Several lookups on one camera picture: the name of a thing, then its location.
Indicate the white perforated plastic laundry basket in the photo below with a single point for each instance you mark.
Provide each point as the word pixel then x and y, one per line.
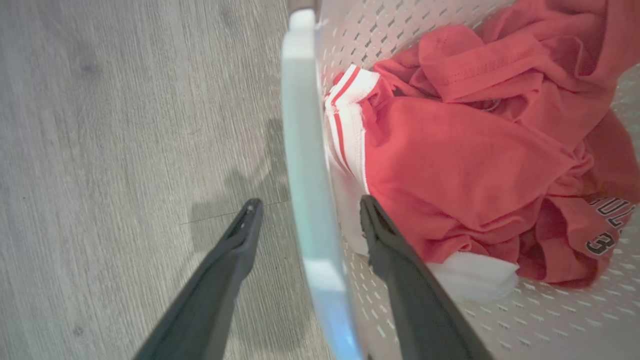
pixel 312 200

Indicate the red jersey with white trim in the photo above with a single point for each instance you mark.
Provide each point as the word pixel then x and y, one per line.
pixel 475 160

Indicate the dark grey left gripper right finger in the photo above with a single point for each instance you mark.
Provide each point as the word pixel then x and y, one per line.
pixel 415 295

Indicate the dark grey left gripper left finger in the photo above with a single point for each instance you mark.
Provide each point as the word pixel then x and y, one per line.
pixel 210 295

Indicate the white cloth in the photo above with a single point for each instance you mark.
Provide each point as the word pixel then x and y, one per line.
pixel 480 277

